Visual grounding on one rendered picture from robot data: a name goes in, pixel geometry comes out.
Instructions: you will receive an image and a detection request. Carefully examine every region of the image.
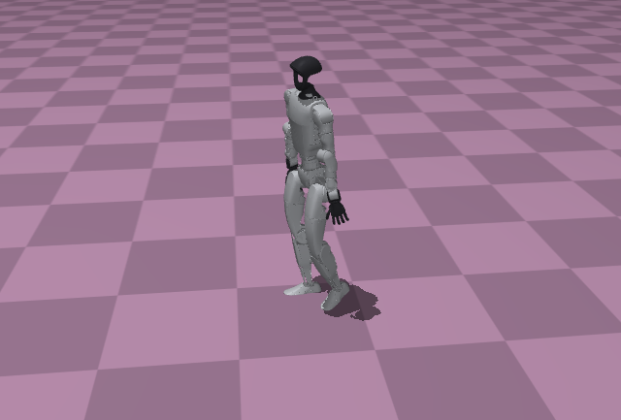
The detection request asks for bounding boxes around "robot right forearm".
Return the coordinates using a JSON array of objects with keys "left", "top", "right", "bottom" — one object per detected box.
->
[{"left": 284, "top": 133, "right": 298, "bottom": 167}]

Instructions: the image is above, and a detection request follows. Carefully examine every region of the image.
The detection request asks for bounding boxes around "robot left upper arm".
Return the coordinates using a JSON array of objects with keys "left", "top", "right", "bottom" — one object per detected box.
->
[{"left": 312, "top": 104, "right": 335, "bottom": 164}]

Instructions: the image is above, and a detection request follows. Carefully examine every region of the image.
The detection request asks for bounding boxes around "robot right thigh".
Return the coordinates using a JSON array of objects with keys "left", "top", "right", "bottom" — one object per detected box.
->
[{"left": 283, "top": 169, "right": 307, "bottom": 244}]

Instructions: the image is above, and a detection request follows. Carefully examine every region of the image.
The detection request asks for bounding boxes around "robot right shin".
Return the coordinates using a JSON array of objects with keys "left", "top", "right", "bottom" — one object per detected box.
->
[{"left": 291, "top": 233, "right": 312, "bottom": 287}]

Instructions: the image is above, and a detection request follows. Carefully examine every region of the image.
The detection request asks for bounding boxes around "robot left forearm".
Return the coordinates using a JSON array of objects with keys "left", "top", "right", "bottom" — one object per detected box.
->
[{"left": 322, "top": 151, "right": 339, "bottom": 200}]

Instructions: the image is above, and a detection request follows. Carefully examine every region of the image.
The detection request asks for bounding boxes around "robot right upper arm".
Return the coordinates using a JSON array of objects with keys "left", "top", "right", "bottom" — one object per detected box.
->
[{"left": 282, "top": 88, "right": 297, "bottom": 138}]

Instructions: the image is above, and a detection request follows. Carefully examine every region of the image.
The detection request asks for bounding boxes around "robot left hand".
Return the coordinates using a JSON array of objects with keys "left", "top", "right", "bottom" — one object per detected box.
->
[{"left": 326, "top": 189, "right": 349, "bottom": 225}]

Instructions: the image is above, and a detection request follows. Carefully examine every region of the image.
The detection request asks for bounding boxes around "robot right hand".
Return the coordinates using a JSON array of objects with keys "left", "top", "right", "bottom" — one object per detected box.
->
[{"left": 285, "top": 159, "right": 306, "bottom": 191}]

